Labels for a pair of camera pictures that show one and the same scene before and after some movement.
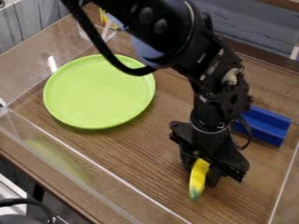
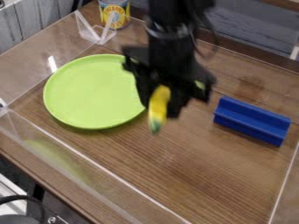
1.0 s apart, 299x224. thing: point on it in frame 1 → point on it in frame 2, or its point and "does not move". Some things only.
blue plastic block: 266,125 does not move
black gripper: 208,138 → 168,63
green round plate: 93,94 does not move
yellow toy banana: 198,178 → 159,100
